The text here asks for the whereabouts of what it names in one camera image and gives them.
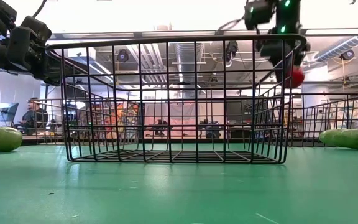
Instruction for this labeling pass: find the computer monitor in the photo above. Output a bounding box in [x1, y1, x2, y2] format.
[0, 102, 20, 126]

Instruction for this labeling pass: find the orange wall painting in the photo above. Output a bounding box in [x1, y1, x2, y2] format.
[103, 101, 142, 139]

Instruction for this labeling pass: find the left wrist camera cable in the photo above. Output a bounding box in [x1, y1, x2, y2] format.
[32, 0, 48, 19]

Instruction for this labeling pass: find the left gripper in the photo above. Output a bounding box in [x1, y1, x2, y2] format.
[6, 27, 63, 86]

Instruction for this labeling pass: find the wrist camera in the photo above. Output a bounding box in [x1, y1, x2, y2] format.
[243, 0, 275, 26]
[19, 15, 53, 44]

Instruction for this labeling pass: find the green lime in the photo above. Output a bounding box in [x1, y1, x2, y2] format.
[0, 126, 24, 153]

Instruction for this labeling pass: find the person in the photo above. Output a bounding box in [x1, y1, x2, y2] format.
[152, 119, 170, 138]
[204, 120, 223, 139]
[14, 97, 50, 135]

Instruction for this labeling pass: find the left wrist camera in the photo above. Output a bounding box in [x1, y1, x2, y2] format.
[19, 15, 53, 44]

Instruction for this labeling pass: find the green cucumber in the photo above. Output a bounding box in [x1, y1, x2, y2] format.
[318, 128, 358, 151]

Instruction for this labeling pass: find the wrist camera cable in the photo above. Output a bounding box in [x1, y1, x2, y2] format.
[215, 17, 246, 35]
[32, 0, 48, 19]

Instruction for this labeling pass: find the small black wire basket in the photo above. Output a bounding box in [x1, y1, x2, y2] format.
[256, 92, 358, 147]

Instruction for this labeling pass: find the black ceiling spotlight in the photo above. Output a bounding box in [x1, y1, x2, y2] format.
[116, 49, 131, 63]
[340, 49, 356, 62]
[223, 40, 239, 63]

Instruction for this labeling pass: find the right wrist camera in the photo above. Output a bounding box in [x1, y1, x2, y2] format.
[243, 0, 275, 26]

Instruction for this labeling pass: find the large black wire basket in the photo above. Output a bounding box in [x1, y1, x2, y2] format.
[44, 33, 308, 165]

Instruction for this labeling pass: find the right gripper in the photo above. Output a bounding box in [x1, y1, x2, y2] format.
[258, 39, 311, 90]

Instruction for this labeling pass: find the silver ceiling duct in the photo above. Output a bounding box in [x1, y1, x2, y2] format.
[174, 42, 205, 99]
[314, 35, 358, 62]

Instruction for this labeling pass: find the green table mat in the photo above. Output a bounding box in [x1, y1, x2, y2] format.
[0, 141, 358, 224]

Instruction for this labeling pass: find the red plastic tomato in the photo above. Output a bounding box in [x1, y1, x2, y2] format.
[286, 65, 306, 90]

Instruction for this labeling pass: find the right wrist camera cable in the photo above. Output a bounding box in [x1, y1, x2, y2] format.
[215, 17, 246, 35]

